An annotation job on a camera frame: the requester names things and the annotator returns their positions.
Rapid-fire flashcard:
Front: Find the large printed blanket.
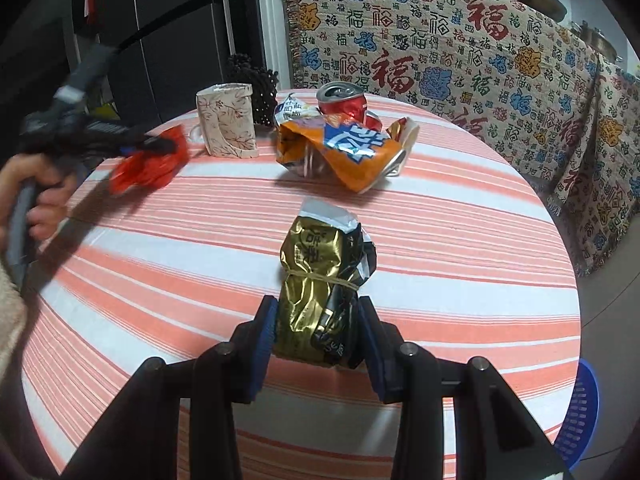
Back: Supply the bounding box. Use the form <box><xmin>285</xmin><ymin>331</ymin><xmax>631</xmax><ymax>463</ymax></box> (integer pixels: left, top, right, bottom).
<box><xmin>280</xmin><ymin>0</ymin><xmax>602</xmax><ymax>181</ymax></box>

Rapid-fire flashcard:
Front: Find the orange snack bag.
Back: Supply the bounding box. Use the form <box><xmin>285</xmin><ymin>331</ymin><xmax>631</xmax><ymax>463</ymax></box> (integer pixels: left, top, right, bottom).
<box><xmin>276</xmin><ymin>112</ymin><xmax>407</xmax><ymax>195</ymax></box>

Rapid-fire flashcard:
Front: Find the stainless steel pot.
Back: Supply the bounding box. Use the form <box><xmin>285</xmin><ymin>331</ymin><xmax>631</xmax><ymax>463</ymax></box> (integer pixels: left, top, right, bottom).
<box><xmin>570</xmin><ymin>20</ymin><xmax>622</xmax><ymax>62</ymax></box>

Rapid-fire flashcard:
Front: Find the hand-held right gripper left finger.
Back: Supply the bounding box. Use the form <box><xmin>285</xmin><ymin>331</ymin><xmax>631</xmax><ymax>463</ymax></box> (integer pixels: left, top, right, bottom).
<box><xmin>60</xmin><ymin>296</ymin><xmax>277</xmax><ymax>480</ymax></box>

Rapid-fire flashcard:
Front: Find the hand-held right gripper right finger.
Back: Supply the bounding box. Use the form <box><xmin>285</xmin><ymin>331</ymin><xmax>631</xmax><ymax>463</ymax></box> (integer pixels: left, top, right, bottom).
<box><xmin>357</xmin><ymin>296</ymin><xmax>573</xmax><ymax>480</ymax></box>

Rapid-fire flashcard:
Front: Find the patterned paper cup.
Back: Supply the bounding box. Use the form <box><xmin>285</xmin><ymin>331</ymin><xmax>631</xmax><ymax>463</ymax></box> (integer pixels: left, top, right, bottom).
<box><xmin>196</xmin><ymin>82</ymin><xmax>260</xmax><ymax>160</ymax></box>

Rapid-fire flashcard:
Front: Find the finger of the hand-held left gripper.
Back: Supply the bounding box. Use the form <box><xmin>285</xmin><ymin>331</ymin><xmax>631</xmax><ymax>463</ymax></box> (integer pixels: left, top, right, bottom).
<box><xmin>119</xmin><ymin>131</ymin><xmax>179</xmax><ymax>159</ymax></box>

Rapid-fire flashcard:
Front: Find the round table with striped cloth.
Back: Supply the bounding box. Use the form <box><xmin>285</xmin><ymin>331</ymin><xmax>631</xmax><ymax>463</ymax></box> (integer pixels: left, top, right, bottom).
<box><xmin>20</xmin><ymin>91</ymin><xmax>583</xmax><ymax>480</ymax></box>

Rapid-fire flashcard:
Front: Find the crushed red soda can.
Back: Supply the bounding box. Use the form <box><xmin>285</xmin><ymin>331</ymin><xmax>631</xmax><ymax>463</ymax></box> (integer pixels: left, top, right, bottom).
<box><xmin>317</xmin><ymin>81</ymin><xmax>371</xmax><ymax>122</ymax></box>

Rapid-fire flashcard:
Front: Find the blue plastic basket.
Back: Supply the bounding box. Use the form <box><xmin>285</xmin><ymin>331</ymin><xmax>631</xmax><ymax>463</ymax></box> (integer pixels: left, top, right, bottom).
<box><xmin>554</xmin><ymin>360</ymin><xmax>600</xmax><ymax>471</ymax></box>

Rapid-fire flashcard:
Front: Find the gold snack bag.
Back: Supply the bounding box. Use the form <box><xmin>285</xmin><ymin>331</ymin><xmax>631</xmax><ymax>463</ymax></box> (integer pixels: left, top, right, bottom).
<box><xmin>272</xmin><ymin>199</ymin><xmax>377</xmax><ymax>369</ymax></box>

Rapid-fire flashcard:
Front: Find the dark grey refrigerator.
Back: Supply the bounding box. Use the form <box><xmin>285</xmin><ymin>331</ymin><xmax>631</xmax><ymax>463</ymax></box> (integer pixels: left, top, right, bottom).
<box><xmin>70</xmin><ymin>0</ymin><xmax>266</xmax><ymax>127</ymax></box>

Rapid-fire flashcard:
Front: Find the white blue snack bag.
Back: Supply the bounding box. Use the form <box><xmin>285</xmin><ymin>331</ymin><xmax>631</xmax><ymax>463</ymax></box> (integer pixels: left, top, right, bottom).
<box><xmin>274</xmin><ymin>92</ymin><xmax>321</xmax><ymax>124</ymax></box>

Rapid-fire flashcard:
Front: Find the white torn wrapper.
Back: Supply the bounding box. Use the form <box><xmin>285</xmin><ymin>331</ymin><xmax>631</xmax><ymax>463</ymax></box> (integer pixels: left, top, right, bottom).
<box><xmin>385</xmin><ymin>116</ymin><xmax>421</xmax><ymax>177</ymax></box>

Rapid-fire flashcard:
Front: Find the black pinecone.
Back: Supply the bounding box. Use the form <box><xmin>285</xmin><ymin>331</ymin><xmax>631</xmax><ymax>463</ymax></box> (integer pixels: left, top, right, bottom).
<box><xmin>226</xmin><ymin>52</ymin><xmax>279</xmax><ymax>124</ymax></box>

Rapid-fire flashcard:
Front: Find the person's left hand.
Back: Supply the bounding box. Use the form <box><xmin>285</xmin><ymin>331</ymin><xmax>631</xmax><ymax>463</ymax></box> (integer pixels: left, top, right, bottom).
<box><xmin>0</xmin><ymin>152</ymin><xmax>77</xmax><ymax>242</ymax></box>

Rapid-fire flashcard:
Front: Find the red wrapper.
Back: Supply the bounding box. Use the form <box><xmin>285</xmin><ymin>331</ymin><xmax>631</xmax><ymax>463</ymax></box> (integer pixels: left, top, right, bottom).
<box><xmin>109</xmin><ymin>126</ymin><xmax>190</xmax><ymax>196</ymax></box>

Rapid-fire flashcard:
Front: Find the narrow printed blanket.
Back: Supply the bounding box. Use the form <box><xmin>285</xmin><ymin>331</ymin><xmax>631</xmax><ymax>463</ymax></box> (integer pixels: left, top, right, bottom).
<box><xmin>542</xmin><ymin>55</ymin><xmax>640</xmax><ymax>279</ymax></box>

